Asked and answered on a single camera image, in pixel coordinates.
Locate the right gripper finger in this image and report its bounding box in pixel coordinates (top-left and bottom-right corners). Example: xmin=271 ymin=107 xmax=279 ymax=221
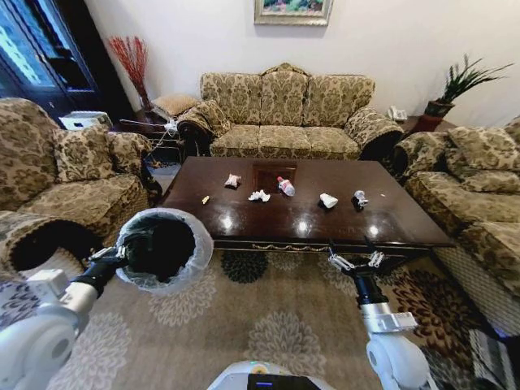
xmin=326 ymin=236 xmax=356 ymax=272
xmin=362 ymin=235 xmax=385 ymax=268

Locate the white trash bin clear liner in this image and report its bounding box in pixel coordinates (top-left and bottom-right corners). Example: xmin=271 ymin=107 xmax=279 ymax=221
xmin=115 ymin=206 xmax=215 ymax=296

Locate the dark wooden coffee table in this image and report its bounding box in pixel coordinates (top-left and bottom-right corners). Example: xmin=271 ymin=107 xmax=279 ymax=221
xmin=160 ymin=155 xmax=457 ymax=271

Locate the crumpled black white packet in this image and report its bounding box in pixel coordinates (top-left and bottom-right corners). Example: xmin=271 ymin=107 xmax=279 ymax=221
xmin=351 ymin=189 xmax=370 ymax=212

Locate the plastic bottle red cap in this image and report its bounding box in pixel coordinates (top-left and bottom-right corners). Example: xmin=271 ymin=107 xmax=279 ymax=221
xmin=276 ymin=175 xmax=297 ymax=197

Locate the floral square cushion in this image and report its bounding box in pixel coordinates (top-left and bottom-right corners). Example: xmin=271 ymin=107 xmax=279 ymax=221
xmin=52 ymin=124 xmax=119 ymax=184
xmin=446 ymin=125 xmax=520 ymax=172

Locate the floral armchair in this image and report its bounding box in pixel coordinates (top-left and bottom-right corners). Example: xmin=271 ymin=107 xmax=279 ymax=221
xmin=0 ymin=97 xmax=154 ymax=278
xmin=391 ymin=116 xmax=520 ymax=338

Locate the beige floral patterned rug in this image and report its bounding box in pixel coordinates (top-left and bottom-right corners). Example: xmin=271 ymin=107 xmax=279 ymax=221
xmin=0 ymin=242 xmax=505 ymax=390

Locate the dark wooden side table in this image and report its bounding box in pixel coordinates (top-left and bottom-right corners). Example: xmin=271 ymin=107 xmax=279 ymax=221
xmin=405 ymin=115 xmax=458 ymax=136
xmin=119 ymin=108 xmax=183 ymax=167

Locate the white robot front shell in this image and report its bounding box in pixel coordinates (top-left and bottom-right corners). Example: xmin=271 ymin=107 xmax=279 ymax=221
xmin=206 ymin=358 xmax=327 ymax=390

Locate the white box appliance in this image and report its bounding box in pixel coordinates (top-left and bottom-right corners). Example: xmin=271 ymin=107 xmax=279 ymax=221
xmin=58 ymin=110 xmax=114 ymax=132

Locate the floral three-seat sofa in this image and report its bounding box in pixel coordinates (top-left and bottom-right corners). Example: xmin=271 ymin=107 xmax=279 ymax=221
xmin=176 ymin=62 xmax=405 ymax=162

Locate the tan cushion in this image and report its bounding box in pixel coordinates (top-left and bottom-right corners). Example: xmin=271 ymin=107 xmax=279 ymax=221
xmin=151 ymin=93 xmax=201 ymax=117

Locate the green potted plant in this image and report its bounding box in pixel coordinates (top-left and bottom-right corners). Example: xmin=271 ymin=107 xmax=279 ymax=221
xmin=423 ymin=54 xmax=516 ymax=119

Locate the red branch decoration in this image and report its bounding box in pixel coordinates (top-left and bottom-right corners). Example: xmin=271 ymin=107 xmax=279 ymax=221
xmin=106 ymin=35 xmax=154 ymax=111

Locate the dark glass door cabinet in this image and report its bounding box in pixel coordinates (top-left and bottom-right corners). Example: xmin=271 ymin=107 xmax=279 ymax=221
xmin=0 ymin=0 xmax=136 ymax=124

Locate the framed landscape painting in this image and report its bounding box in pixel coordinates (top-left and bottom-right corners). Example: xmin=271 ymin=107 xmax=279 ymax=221
xmin=253 ymin=0 xmax=335 ymax=28

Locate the white power strip cable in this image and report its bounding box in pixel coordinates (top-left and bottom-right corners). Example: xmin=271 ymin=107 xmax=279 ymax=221
xmin=146 ymin=116 xmax=180 ymax=160

